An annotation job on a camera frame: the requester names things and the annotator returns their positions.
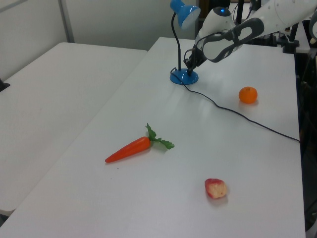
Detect orange toy fruit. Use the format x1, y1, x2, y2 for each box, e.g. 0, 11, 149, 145
238, 86, 258, 104

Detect black clamp on stand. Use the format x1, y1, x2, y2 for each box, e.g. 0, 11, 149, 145
282, 22, 301, 54

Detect blue desk lamp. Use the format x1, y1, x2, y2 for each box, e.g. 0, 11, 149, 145
169, 0, 201, 85

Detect red bitten apple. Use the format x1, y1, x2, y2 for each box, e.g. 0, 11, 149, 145
204, 178, 228, 200

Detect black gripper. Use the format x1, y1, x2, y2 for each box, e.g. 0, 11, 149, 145
183, 44, 208, 75

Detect black vertical pole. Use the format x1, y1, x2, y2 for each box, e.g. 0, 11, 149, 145
234, 0, 246, 23

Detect black table clamp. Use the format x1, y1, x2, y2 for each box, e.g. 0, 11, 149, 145
0, 77, 11, 93

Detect black lamp power cable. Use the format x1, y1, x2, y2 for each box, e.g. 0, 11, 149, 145
170, 71, 301, 144

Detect orange toy carrot green leaves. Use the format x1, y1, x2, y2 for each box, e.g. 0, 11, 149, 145
105, 122, 175, 164

